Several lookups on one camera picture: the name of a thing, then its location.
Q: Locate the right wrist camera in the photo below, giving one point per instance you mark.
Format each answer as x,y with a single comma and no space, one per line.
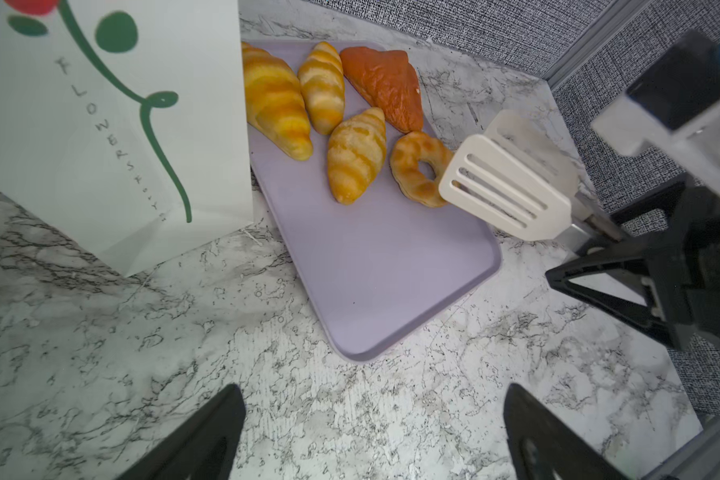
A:
673,106

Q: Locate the orange triangular pastry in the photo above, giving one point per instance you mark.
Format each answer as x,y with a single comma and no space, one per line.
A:
387,80

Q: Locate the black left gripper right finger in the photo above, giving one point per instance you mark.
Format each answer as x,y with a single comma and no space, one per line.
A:
543,447

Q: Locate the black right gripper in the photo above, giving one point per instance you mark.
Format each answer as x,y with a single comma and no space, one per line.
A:
683,262

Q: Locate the ring shaped braided bread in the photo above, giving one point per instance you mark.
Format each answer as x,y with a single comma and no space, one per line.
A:
418,163

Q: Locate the small golden bread roll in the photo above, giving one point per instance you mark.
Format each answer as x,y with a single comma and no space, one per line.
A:
321,78

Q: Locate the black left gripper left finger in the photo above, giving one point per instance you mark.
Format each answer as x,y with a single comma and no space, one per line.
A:
203,447

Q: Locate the striped croissant far left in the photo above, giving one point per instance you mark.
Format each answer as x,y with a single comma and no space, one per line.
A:
274,102

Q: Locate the white steel food tongs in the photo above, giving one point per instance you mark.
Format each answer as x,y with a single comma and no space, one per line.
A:
513,177

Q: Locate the lilac plastic tray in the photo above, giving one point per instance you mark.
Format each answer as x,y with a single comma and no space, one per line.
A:
379,268

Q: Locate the golden croissant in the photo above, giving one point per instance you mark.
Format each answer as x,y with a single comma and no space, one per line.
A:
355,155

